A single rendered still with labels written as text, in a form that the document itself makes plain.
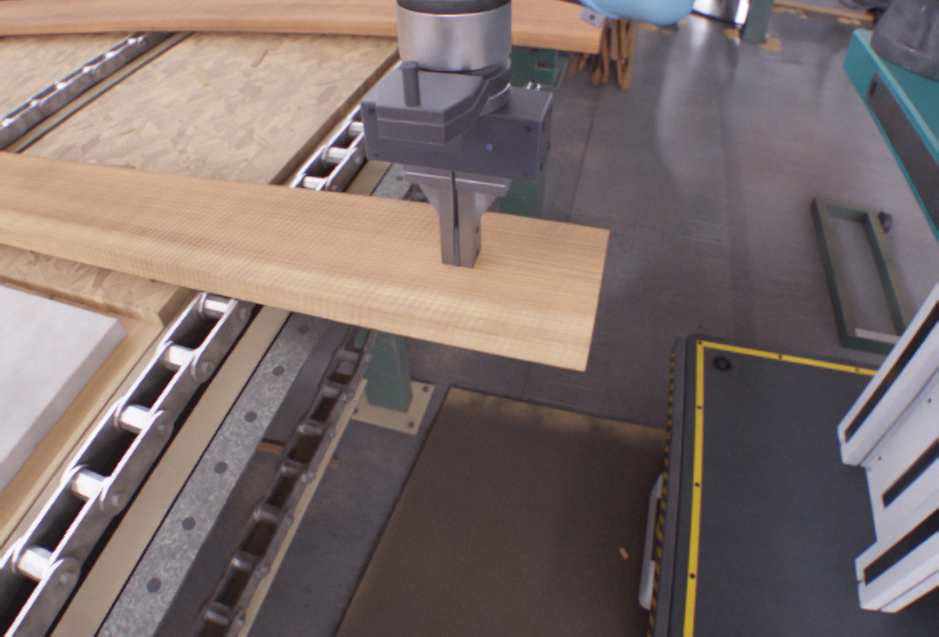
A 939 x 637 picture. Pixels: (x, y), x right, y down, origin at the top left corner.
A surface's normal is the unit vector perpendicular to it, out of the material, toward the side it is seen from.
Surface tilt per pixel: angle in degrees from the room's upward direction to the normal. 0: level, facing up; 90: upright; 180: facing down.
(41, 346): 0
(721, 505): 0
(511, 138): 90
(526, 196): 90
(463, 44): 90
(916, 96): 0
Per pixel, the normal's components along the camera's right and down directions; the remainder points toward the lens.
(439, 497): -0.01, -0.73
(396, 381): -0.27, 0.66
